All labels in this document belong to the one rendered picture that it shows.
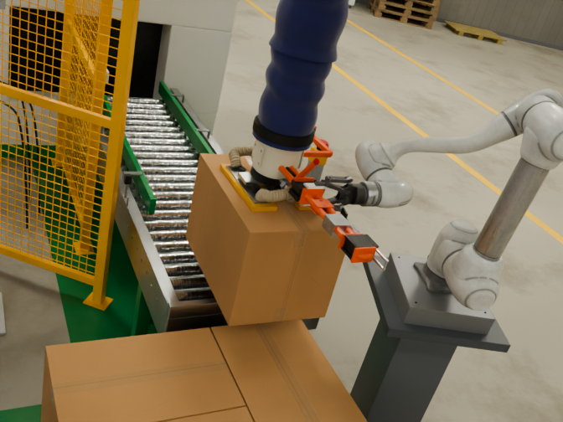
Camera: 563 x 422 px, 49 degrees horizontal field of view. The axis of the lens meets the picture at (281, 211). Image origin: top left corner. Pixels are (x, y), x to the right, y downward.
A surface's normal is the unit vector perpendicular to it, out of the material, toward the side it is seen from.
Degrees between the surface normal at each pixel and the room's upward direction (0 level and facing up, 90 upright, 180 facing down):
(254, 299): 89
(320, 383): 0
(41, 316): 0
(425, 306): 2
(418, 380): 90
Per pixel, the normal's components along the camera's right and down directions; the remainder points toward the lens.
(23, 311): 0.22, -0.85
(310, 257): 0.38, 0.51
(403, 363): 0.07, 0.51
